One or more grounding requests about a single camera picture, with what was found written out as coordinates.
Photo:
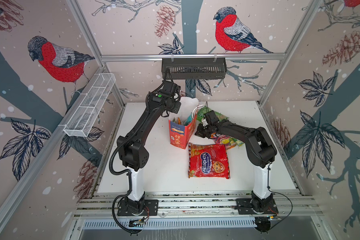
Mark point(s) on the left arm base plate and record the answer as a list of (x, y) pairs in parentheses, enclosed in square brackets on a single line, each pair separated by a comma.
[(129, 208)]

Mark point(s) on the red snack bag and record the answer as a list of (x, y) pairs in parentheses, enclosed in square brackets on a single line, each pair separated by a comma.
[(208, 161)]

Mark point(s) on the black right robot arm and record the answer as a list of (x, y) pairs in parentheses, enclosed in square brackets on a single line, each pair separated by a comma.
[(260, 150)]

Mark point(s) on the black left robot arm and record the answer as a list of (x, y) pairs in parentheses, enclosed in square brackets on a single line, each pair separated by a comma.
[(131, 148)]

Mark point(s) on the green chips bag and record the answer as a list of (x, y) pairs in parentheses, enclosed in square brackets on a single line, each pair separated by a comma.
[(204, 110)]

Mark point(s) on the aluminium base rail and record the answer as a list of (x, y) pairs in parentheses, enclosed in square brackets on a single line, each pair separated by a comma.
[(167, 212)]

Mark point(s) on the green yellow candy packet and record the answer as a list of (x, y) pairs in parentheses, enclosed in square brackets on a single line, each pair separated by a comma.
[(237, 141)]

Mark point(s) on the red paper gift bag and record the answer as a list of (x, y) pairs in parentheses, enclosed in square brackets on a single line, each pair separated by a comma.
[(182, 124)]

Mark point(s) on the orange candy snack packet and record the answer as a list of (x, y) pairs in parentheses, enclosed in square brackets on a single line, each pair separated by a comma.
[(217, 138)]

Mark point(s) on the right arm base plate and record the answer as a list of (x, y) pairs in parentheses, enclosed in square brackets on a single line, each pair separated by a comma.
[(256, 207)]

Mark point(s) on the black hanging basket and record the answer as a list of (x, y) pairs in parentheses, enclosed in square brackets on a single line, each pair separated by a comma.
[(195, 68)]

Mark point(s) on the white wire mesh shelf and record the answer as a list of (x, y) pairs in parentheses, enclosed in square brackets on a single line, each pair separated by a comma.
[(86, 114)]

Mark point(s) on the horizontal aluminium frame bar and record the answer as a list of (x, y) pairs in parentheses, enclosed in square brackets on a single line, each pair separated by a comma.
[(141, 58)]

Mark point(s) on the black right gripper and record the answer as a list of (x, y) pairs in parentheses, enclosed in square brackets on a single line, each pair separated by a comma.
[(200, 131)]

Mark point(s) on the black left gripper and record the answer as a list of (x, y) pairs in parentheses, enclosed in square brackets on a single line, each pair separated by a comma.
[(176, 109)]

